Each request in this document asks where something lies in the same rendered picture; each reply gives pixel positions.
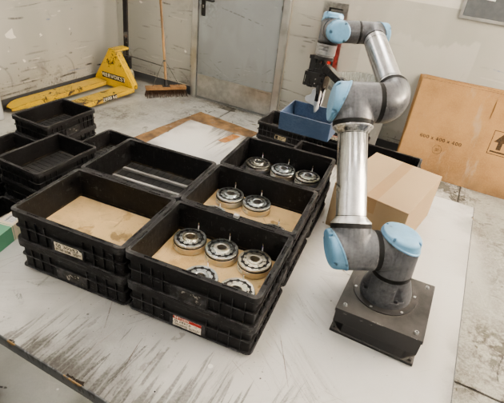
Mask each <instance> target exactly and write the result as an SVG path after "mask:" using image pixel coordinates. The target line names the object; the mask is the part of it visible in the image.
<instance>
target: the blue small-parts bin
mask: <svg viewBox="0 0 504 403"><path fill-rule="evenodd" d="M326 109H327V108H326V107H322V106H319V107H318V110H317V111H316V112H315V113H314V106H313V105H311V104H310V103H307V102H301V101H298V100H293V101H292V102H291V103H290V104H289V105H288V106H286V107H285V108H284V109H283V110H281V111H280V117H279V123H278V128H279V129H281V130H286V131H290V132H292V133H296V134H301V135H303V136H307V137H309V138H315V139H318V140H321V141H324V142H328V141H329V140H330V139H331V137H332V136H333V135H334V134H335V131H334V130H333V128H332V126H333V122H329V121H327V119H326Z"/></svg>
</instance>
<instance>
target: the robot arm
mask: <svg viewBox="0 0 504 403"><path fill-rule="evenodd" d="M343 19H344V15H343V14H340V13H335V12H330V11H326V12H325V13H324V15H323V18H322V24H321V28H320V32H319V36H318V42H317V46H316V50H315V53H316V54H311V55H310V66H309V69H307V70H305V74H304V78H303V82H302V84H303V85H306V86H309V87H316V89H313V90H312V93H311V94H310V95H306V96H305V100H306V101H307V102H309V103H310V104H311V105H313V106H314V113H315V112H316V111H317V110H318V107H319V106H321V104H322V101H323V99H324V97H325V95H326V90H327V86H328V84H329V80H330V79H331V80H332V81H333V82H334V83H335V84H334V86H333V88H332V90H331V92H330V96H329V100H328V104H327V109H326V119H327V121H329V122H333V126H332V128H333V130H334V131H335V132H336V133H337V134H338V149H337V185H336V216H335V218H334V219H333V220H332V221H331V222H330V228H327V229H325V231H324V237H323V245H324V251H325V255H326V260H327V262H328V264H329V266H330V267H331V268H333V269H342V270H345V271H348V270H368V271H367V272H366V274H365V275H364V276H363V278H362V281H361V284H360V290H361V292H362V295H363V296H364V298H365V299H366V300H367V301H369V302H370V303H372V304H373V305H376V306H377V307H380V308H382V309H389V310H398V309H403V308H405V307H407V306H408V305H409V304H410V299H411V297H412V288H411V278H412V276H413V273H414V269H415V266H416V264H417V261H418V258H419V256H420V255H421V249H422V238H421V237H420V235H419V234H418V233H417V232H416V231H415V230H414V229H412V228H410V227H409V226H408V225H404V224H402V223H398V222H387V223H386V224H384V225H383V226H382V228H381V230H374V229H372V223H371V222H370V221H369V219H368V218H367V217H366V202H367V158H368V133H369V132H370V131H371V130H372V129H373V128H374V123H387V122H392V121H393V120H395V119H396V118H398V117H399V116H400V115H402V113H403V112H404V111H405V110H406V107H407V106H408V105H409V102H410V85H409V82H408V80H407V79H406V77H405V76H403V75H401V72H400V70H399V68H398V64H397V62H396V60H395V58H394V55H393V52H392V50H391V48H390V44H389V40H390V36H391V26H390V24H389V23H386V22H365V21H354V20H343ZM341 43H351V44H364V46H365V48H366V53H367V56H368V58H369V61H370V65H371V68H372V70H373V73H374V77H375V80H376V82H357V81H352V80H349V81H347V80H346V79H345V78H343V77H342V76H341V75H340V74H339V73H338V72H337V71H336V70H335V69H334V68H333V67H332V66H331V65H330V64H327V62H332V61H333V60H334V58H333V57H334V56H335V53H336V49H337V45H338V44H341ZM305 76H306V77H305ZM304 80H305V81H304Z"/></svg>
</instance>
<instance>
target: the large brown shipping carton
mask: <svg viewBox="0 0 504 403"><path fill-rule="evenodd" d="M441 180H442V176H439V175H437V174H433V173H431V172H429V171H426V170H422V169H420V168H418V167H415V166H412V165H409V164H407V163H405V162H401V161H399V160H396V159H394V158H390V157H387V156H386V155H383V154H380V153H375V154H374V155H372V156H371V157H370V158H368V159H367V202H366V217H367V218H368V219H369V221H370V222H371V223H372V229H374V230H381V228H382V226H383V225H384V224H386V223H387V222H398V223H402V224H404V225H408V226H409V227H410V228H412V229H414V230H416V229H417V228H418V226H419V225H420V224H421V223H422V221H423V220H424V219H425V217H426V216H427V214H428V213H429V210H430V207H431V204H432V202H433V200H434V196H435V194H436V192H437V190H438V186H439V184H440V181H441ZM336 185H337V182H335V184H334V190H333V193H332V198H331V201H330V207H329V210H328V214H327V218H326V224H327V225H329V226H330V222H331V221H332V220H333V219H334V218H335V216H336Z"/></svg>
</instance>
